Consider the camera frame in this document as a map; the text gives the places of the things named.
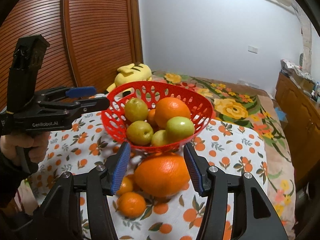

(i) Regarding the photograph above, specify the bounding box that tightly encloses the green round fruit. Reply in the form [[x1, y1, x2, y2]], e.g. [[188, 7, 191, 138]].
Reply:
[[165, 117, 195, 144]]

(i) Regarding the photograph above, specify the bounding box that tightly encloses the orange print tablecloth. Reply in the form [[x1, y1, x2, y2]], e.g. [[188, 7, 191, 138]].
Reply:
[[15, 94, 269, 240]]

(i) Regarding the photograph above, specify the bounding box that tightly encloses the person's left forearm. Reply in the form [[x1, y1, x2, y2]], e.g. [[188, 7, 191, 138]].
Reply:
[[0, 152, 33, 208]]

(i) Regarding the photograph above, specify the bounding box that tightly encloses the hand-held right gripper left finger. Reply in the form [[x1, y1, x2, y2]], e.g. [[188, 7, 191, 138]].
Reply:
[[32, 142, 132, 240]]

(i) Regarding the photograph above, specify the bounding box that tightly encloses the patterned cloth pile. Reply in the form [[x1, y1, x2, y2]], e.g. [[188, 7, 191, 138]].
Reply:
[[280, 59, 313, 80]]

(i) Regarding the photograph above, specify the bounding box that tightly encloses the large orange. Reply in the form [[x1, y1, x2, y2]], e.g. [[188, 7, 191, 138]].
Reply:
[[154, 97, 191, 130], [134, 152, 191, 197]]

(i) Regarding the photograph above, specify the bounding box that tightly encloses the small tangerine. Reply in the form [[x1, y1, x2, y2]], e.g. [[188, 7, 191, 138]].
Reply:
[[117, 192, 147, 218], [117, 176, 135, 196], [146, 109, 159, 128]]

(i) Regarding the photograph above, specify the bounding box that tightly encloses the brown louvered wooden wardrobe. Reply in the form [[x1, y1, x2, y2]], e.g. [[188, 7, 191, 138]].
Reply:
[[0, 0, 144, 110]]

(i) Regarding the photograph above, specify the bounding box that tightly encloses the white curtain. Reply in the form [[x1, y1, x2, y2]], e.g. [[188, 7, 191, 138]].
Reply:
[[291, 2, 313, 72]]

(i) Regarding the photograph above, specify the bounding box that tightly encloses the blue crumpled bag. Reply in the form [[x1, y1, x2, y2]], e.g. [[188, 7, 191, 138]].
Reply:
[[275, 107, 287, 120]]

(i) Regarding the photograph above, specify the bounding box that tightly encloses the yellow plush toy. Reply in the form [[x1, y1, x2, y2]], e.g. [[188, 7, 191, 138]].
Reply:
[[107, 63, 152, 93]]

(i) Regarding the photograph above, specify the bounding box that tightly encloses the red perforated plastic basket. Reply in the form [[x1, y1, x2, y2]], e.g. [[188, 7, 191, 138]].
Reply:
[[101, 81, 214, 154]]

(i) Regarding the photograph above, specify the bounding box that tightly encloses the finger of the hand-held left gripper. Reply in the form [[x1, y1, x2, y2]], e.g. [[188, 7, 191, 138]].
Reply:
[[37, 86, 97, 103], [39, 96, 111, 114]]

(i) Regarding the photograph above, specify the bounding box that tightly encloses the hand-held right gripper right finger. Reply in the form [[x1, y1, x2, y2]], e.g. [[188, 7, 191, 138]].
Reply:
[[183, 144, 289, 240]]

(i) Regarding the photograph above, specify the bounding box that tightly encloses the cardboard box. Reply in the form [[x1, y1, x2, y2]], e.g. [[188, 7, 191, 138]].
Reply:
[[292, 72, 315, 91]]

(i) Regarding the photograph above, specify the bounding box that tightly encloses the yellow-green round fruit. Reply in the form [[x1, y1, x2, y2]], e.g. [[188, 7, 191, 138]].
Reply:
[[151, 129, 170, 147], [124, 98, 149, 123], [126, 121, 154, 146]]

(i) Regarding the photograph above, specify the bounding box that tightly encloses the wooden side cabinet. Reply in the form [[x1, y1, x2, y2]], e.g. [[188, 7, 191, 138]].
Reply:
[[275, 71, 320, 188]]

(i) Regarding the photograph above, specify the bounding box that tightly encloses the person's left hand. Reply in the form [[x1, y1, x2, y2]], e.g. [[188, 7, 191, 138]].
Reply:
[[0, 131, 50, 166]]

